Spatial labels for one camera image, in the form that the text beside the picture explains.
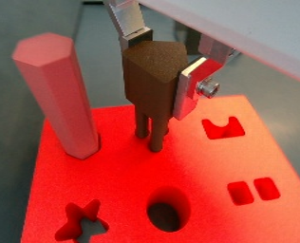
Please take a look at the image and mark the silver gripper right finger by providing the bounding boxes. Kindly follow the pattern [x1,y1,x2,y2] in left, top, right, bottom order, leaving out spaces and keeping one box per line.
[172,34,236,120]

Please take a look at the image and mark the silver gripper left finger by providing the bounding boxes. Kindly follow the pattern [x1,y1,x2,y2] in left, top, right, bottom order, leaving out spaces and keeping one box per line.
[103,0,152,50]

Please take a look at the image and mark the brown three prong object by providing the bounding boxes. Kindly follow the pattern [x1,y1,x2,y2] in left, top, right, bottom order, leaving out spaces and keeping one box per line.
[121,41,187,152]

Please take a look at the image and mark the pink cylindrical peg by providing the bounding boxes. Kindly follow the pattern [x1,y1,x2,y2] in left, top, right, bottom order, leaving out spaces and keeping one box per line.
[12,33,100,159]

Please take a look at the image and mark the red block with holes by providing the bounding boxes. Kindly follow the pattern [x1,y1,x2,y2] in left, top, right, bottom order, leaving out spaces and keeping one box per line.
[20,96,300,243]

